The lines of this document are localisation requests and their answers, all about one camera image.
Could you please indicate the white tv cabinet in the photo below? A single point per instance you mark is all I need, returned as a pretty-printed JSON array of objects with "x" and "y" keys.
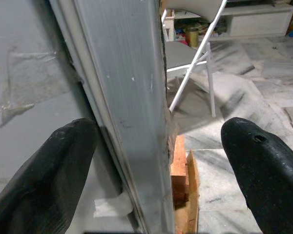
[{"x": 258, "y": 22}]

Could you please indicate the gold metal tin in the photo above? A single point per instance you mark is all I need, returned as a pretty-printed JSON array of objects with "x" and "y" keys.
[{"x": 192, "y": 37}]

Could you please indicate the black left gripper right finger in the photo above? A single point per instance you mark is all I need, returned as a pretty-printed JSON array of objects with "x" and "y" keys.
[{"x": 271, "y": 175}]

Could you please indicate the orange wooden block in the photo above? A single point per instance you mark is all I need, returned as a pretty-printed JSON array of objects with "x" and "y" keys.
[{"x": 179, "y": 158}]

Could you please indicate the white tape piece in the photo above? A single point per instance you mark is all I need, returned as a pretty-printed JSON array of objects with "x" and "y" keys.
[{"x": 110, "y": 207}]

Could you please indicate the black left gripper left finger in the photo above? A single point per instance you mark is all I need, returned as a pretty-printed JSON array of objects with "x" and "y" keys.
[{"x": 41, "y": 175}]

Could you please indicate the white folding chair grey seat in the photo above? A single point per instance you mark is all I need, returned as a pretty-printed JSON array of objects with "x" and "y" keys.
[{"x": 178, "y": 56}]

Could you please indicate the light wooden plank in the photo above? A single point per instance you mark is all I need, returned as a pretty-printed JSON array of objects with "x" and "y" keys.
[{"x": 191, "y": 195}]

